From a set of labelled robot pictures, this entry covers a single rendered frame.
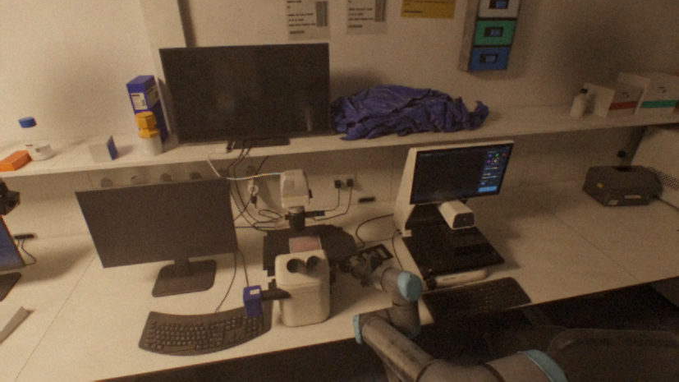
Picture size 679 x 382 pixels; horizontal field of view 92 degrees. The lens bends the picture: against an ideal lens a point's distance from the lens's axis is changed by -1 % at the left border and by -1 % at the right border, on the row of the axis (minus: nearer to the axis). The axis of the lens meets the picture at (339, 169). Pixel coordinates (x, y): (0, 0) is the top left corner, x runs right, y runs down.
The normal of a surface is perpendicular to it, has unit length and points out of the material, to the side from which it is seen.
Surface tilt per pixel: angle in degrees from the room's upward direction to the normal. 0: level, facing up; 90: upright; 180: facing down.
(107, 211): 86
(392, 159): 90
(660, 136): 90
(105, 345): 0
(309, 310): 91
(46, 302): 0
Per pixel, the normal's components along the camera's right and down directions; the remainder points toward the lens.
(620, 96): 0.26, 0.45
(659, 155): -0.98, 0.09
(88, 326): 0.00, -0.88
